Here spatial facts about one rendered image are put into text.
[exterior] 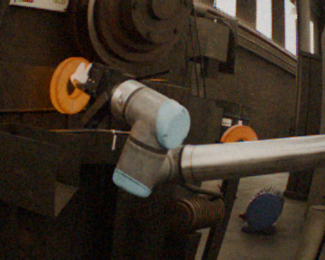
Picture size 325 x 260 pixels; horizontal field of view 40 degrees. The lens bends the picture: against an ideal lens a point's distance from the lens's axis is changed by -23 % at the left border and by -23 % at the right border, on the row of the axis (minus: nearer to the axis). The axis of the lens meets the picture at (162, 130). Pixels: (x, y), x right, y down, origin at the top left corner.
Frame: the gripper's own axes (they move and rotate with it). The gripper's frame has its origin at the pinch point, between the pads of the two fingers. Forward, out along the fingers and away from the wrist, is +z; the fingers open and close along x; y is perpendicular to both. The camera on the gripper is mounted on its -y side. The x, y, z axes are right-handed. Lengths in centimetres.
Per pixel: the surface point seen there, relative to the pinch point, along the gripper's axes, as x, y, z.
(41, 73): 6.4, -1.9, 8.9
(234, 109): -928, -135, 465
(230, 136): -63, -7, -15
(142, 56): -24.3, 9.1, 0.0
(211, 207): -54, -29, -25
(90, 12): 0.7, 19.5, 4.8
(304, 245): -78, -32, -65
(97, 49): -6.7, 8.8, 1.8
